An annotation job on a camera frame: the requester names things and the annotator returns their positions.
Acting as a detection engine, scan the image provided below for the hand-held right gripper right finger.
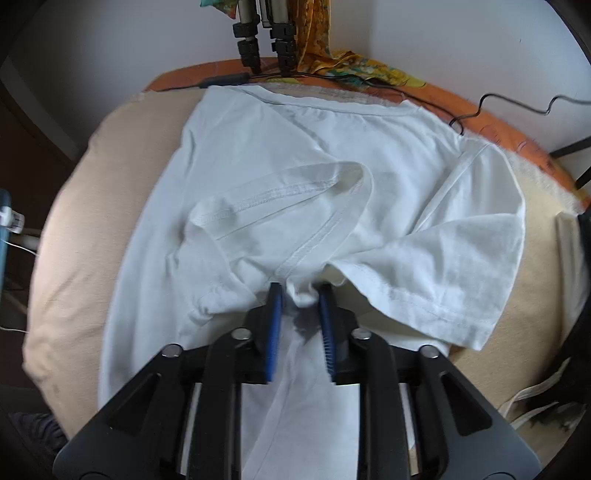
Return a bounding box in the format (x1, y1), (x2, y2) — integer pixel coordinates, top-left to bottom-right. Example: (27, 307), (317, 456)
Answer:
(318, 284), (542, 480)

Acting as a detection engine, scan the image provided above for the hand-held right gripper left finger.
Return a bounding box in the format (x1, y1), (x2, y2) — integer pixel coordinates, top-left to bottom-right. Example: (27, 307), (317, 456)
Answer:
(52, 282), (283, 480)

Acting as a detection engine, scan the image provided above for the white t-shirt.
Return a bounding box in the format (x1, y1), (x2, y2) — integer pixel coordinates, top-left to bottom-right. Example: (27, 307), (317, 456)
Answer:
(98, 85), (527, 480)

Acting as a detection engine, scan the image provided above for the beige blanket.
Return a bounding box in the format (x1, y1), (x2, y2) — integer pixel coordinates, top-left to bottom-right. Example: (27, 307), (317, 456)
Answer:
(21, 78), (591, 464)

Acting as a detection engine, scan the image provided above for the dark patterned cloth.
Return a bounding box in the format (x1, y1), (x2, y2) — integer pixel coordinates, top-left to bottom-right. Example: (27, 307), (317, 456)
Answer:
(8, 411), (70, 460)

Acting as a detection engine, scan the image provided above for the orange bed sheet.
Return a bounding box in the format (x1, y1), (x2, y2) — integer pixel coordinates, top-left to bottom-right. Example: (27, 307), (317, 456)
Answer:
(141, 58), (591, 204)

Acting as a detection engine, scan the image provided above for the folded silver tripod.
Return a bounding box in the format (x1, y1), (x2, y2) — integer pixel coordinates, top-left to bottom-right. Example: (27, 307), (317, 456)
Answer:
(231, 0), (298, 77)

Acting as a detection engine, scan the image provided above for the folded tripod with cloth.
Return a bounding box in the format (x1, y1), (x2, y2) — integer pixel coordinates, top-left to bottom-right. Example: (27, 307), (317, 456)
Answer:
(199, 0), (426, 90)

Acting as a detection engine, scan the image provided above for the white strap tote bag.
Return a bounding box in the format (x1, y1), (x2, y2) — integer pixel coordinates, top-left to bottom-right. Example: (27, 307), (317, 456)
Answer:
(501, 369), (583, 444)

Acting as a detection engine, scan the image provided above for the black power cable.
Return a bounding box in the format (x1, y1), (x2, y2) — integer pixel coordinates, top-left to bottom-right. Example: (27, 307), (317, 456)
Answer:
(154, 69), (591, 136)

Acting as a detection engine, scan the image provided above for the black metal frame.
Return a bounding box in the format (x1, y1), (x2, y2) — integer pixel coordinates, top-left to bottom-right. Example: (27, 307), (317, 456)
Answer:
(549, 141), (591, 191)

